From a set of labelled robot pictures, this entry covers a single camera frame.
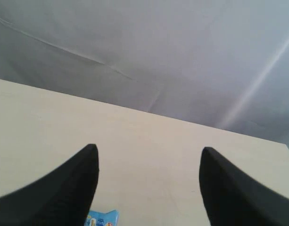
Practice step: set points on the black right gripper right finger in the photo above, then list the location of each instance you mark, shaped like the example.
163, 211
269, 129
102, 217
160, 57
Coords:
233, 198

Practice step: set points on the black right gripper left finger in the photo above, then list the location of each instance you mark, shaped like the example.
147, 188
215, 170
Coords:
61, 198

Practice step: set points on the blue snack packet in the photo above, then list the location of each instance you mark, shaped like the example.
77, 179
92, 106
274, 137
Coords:
102, 219

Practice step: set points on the white backdrop curtain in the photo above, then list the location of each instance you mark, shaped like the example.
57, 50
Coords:
219, 63

